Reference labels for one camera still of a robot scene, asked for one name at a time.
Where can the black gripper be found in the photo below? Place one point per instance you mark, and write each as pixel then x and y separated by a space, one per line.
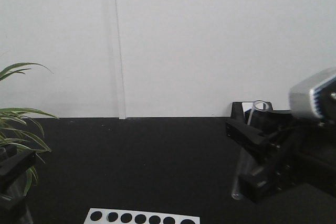
pixel 288 152

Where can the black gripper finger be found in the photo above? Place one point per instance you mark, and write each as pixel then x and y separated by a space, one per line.
pixel 13 209
pixel 14 164

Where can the white wall socket plate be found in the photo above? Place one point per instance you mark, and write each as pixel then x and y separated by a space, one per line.
pixel 256 105

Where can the white test tube rack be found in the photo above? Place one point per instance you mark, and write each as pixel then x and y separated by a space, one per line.
pixel 100 215

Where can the green spider plant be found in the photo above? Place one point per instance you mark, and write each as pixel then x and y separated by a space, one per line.
pixel 15 122

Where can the black socket box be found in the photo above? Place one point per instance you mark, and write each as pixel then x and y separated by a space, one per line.
pixel 250 117

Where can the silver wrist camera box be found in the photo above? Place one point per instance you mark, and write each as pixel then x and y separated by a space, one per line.
pixel 314 97

